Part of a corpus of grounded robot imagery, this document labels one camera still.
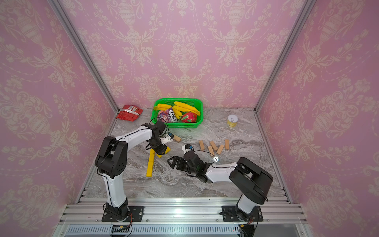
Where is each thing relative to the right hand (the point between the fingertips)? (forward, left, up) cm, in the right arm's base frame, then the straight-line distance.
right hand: (169, 166), depth 82 cm
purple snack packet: (+39, +3, 0) cm, 39 cm away
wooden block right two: (+17, -28, -8) cm, 34 cm away
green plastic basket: (+51, -19, -1) cm, 55 cm away
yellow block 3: (+13, +3, -5) cm, 14 cm away
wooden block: (+23, -3, -6) cm, 25 cm away
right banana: (+48, -9, 0) cm, 48 cm away
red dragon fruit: (+37, -12, 0) cm, 39 cm away
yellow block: (+10, +13, -7) cm, 18 cm away
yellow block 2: (0, +13, -7) cm, 15 cm away
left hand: (+13, +7, -6) cm, 16 cm away
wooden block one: (+18, -20, -8) cm, 28 cm away
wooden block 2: (+17, -37, -8) cm, 42 cm away
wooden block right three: (+13, -25, -8) cm, 30 cm away
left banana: (+48, +8, +1) cm, 49 cm away
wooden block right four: (+14, -32, -8) cm, 35 cm away
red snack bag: (+49, +35, -4) cm, 60 cm away
